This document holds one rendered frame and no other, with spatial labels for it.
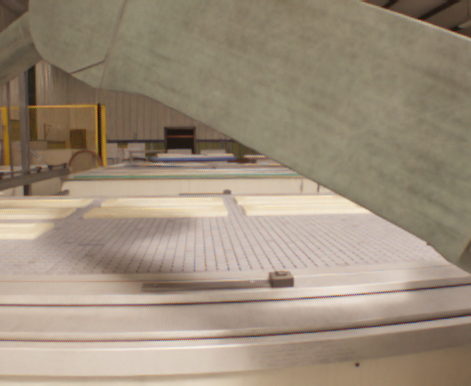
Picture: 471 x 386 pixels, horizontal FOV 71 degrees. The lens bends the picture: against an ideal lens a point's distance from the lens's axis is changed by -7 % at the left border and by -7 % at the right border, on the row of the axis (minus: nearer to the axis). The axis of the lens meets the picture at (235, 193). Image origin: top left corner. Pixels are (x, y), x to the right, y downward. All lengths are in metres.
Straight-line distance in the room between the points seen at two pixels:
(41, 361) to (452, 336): 0.82
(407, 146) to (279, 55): 0.15
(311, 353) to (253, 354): 0.11
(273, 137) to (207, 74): 0.11
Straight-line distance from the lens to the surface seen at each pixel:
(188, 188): 4.77
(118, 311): 0.81
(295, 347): 0.72
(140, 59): 0.49
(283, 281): 0.83
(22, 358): 0.78
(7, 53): 1.17
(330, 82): 0.35
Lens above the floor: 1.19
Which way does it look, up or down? 8 degrees down
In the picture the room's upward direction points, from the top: straight up
